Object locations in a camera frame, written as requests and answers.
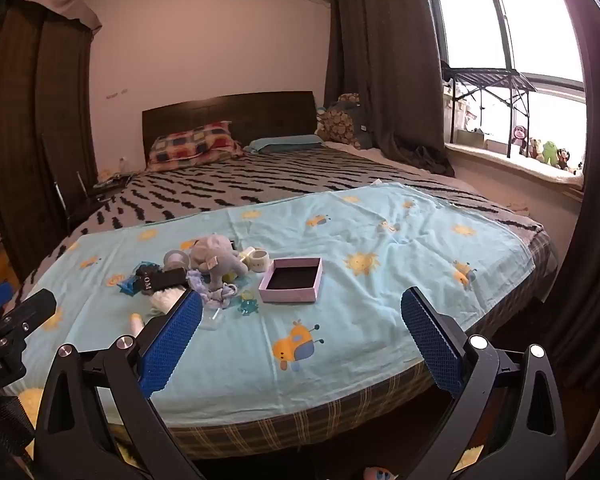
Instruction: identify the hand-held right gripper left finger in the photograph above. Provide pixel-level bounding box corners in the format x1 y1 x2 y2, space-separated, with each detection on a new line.
32 287 206 480

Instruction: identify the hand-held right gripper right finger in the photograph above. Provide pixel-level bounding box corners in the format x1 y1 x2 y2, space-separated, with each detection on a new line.
400 286 568 480

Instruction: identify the blue wet wipe packet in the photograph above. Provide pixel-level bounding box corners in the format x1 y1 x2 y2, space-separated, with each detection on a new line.
117 261 153 297

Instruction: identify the grey plush toy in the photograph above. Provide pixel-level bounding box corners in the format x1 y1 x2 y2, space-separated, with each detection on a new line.
189 234 242 291

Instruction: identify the white crumpled tissue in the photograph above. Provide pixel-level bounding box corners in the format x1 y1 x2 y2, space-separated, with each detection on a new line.
147 287 187 312

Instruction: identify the clear plastic cup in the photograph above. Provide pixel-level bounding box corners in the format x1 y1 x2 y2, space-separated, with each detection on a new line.
199 304 227 332

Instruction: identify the black box with white letters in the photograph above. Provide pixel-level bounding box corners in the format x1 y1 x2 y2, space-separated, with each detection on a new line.
135 267 187 294

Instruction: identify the pale purple cloth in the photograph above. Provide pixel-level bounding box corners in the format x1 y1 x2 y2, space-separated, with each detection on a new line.
187 269 239 307

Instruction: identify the white tape roll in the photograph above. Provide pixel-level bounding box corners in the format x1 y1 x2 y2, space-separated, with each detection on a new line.
163 249 191 271

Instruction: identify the light blue printed blanket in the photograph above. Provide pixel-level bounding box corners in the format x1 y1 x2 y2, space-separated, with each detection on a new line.
17 182 537 428

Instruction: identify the dark bedside table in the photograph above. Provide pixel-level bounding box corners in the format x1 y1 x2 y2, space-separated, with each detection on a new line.
54 169 133 233

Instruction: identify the pink cardboard box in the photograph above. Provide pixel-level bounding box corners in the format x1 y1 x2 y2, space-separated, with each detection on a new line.
258 257 324 305

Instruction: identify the dark wooden wardrobe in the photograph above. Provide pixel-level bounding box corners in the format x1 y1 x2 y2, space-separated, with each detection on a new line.
0 4 102 286

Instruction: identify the black striped grey bedspread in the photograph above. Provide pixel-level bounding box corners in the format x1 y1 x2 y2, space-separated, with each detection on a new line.
5 146 536 306

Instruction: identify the checkered colourful pillow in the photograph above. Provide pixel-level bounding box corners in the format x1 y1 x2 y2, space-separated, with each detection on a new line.
146 120 244 171

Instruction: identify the pale box on sill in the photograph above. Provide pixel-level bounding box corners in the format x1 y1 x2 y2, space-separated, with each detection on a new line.
455 129 489 149

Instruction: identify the dark brown curtain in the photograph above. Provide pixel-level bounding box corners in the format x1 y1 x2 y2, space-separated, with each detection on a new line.
542 0 600 393
322 0 456 177

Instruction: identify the brown monkey plush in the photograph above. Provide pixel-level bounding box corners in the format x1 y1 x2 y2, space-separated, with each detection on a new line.
511 125 529 157

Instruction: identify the teal pillow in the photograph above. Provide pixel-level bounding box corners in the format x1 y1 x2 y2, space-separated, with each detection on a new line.
243 134 326 155

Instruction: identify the dark wooden headboard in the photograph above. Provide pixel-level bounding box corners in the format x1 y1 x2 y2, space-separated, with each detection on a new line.
141 91 317 170

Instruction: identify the brown flower-patterned cushion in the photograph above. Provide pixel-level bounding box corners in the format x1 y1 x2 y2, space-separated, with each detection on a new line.
316 92 377 150

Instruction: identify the black folding rack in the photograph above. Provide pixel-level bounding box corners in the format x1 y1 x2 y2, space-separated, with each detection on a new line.
440 61 539 159

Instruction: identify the window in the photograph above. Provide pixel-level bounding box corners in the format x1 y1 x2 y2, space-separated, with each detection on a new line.
424 0 587 173

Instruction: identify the black mesh sleeved cable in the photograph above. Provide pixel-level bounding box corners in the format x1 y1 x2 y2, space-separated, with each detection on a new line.
0 394 37 463

